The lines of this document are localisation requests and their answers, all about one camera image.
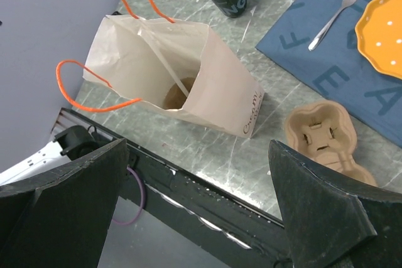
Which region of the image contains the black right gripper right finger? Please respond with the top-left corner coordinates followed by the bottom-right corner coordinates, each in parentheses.
top-left (268, 140), bottom-right (401, 267)

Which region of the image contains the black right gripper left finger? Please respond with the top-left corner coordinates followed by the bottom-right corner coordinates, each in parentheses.
top-left (1, 139), bottom-right (129, 267)

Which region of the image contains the brown cardboard cup carrier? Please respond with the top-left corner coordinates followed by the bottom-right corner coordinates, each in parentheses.
top-left (284, 100), bottom-right (377, 186)

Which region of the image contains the brown paper takeout bag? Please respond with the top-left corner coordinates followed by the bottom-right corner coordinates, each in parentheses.
top-left (82, 11), bottom-right (264, 138)

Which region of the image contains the single white straw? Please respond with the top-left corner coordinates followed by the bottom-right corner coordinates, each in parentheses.
top-left (138, 29), bottom-right (189, 97)

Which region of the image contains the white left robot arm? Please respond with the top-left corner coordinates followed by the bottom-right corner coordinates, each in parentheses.
top-left (1, 126), bottom-right (100, 185)

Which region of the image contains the blue alphabet placemat cloth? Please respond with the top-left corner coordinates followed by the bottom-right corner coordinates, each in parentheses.
top-left (256, 0), bottom-right (401, 145)

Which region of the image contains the orange dotted plate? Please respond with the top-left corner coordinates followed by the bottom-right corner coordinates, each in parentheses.
top-left (355, 0), bottom-right (402, 79)

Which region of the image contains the silver fork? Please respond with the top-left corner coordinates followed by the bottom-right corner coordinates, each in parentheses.
top-left (308, 0), bottom-right (357, 51)

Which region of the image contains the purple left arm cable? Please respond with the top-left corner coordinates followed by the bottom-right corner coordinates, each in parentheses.
top-left (112, 167), bottom-right (147, 227)

